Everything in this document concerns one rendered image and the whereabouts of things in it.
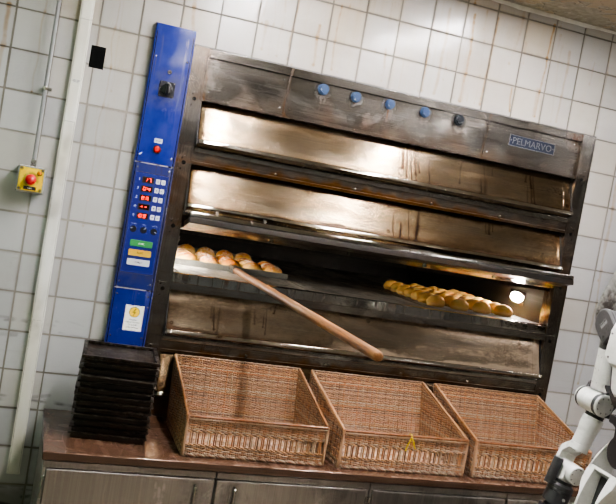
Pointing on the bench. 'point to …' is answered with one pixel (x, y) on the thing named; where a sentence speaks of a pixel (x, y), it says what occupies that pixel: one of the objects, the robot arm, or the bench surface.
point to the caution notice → (133, 318)
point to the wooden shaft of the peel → (314, 318)
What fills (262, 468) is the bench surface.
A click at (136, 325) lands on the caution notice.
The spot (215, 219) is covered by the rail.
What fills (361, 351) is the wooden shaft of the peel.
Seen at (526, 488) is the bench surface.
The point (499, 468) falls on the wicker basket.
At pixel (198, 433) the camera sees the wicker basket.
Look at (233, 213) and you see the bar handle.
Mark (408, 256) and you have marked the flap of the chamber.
